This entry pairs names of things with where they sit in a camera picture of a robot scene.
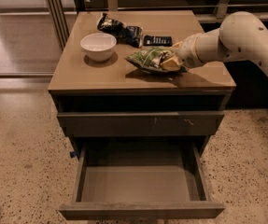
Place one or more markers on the metal railing frame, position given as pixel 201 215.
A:
pixel 171 0

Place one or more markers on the open grey middle drawer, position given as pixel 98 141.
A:
pixel 157 180

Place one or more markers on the grey drawer cabinet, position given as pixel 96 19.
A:
pixel 82 85

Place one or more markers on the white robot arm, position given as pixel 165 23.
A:
pixel 241 37

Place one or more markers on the green jalapeno chip bag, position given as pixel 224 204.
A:
pixel 150 59

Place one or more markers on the dark blue chip bag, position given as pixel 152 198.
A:
pixel 130 35

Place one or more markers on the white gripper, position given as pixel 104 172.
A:
pixel 187 52

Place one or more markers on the closed grey top drawer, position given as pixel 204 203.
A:
pixel 117 124

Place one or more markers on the white ceramic bowl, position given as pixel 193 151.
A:
pixel 99 47

